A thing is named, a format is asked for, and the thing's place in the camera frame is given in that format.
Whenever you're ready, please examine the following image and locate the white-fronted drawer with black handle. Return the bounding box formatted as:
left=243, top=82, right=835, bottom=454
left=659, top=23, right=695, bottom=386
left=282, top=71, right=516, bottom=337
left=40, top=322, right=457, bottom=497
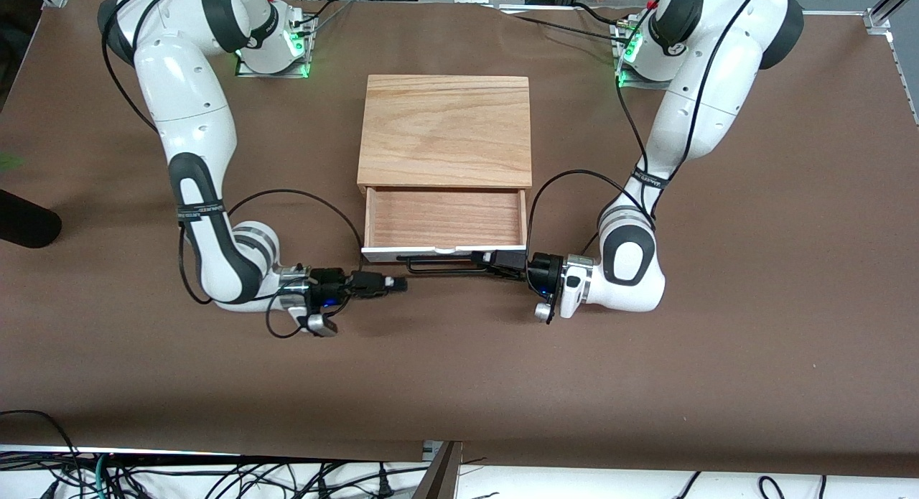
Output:
left=360, top=186, right=531, bottom=276

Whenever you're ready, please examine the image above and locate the wooden drawer cabinet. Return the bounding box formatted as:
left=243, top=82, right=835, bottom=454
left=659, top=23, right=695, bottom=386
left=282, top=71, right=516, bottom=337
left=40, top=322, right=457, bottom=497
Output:
left=357, top=74, right=533, bottom=193

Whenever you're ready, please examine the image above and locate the brown paper table cover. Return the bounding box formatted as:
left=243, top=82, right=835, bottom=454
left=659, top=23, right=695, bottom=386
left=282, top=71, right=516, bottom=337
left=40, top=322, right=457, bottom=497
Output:
left=0, top=0, right=919, bottom=478

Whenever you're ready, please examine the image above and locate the brown board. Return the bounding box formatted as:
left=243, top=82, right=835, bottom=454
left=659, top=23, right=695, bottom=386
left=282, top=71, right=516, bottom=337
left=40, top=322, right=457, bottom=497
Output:
left=412, top=442, right=465, bottom=499

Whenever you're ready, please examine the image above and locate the black cylindrical object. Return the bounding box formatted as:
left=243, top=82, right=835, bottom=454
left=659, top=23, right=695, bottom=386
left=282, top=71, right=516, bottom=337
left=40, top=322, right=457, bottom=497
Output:
left=0, top=189, right=63, bottom=249

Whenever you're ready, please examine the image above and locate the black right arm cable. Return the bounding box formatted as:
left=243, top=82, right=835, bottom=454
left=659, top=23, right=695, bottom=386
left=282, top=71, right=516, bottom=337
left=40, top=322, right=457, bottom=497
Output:
left=99, top=0, right=365, bottom=340

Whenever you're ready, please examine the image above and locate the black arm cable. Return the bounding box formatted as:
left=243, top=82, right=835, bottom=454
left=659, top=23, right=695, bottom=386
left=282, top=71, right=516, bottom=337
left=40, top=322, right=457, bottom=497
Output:
left=526, top=0, right=773, bottom=257
left=99, top=0, right=365, bottom=340

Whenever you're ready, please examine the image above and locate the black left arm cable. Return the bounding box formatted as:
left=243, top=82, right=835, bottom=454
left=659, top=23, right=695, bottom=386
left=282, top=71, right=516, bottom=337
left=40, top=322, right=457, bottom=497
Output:
left=526, top=0, right=773, bottom=257

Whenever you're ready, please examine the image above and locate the black velcro strap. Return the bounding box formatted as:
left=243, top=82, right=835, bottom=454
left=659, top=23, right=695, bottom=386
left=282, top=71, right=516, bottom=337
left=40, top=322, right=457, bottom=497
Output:
left=175, top=200, right=225, bottom=224
left=631, top=167, right=673, bottom=190

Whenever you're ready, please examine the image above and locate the thin black table cable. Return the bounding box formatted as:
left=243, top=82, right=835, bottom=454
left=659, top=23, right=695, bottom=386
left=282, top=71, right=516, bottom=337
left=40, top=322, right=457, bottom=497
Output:
left=499, top=7, right=622, bottom=40

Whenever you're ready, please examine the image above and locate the teal cable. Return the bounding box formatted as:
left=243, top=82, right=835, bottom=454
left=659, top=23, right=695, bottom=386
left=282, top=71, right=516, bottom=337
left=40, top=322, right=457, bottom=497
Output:
left=91, top=452, right=111, bottom=499

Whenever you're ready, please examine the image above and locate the black looped cable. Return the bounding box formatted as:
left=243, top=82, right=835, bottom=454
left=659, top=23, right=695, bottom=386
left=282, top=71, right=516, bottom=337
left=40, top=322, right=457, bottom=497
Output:
left=0, top=410, right=80, bottom=480

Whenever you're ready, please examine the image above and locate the aluminium table edge rail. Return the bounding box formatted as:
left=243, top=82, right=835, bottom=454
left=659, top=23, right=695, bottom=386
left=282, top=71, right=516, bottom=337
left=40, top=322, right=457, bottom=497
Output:
left=889, top=32, right=919, bottom=131

